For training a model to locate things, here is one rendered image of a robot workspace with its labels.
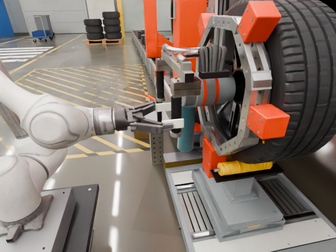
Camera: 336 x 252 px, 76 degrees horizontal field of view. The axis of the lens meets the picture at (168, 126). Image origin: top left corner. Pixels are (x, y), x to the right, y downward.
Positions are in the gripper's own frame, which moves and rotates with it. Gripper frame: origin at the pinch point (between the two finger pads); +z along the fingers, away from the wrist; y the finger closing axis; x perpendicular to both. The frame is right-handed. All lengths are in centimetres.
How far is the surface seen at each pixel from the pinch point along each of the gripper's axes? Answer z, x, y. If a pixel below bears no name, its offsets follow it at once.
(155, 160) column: 1, -79, -78
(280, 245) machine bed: 53, -75, 10
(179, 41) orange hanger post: 17, 15, -65
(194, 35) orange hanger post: 26, 18, -65
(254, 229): 41, -68, 3
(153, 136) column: 0, -56, -78
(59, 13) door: -336, 18, -1327
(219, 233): 23, -68, 2
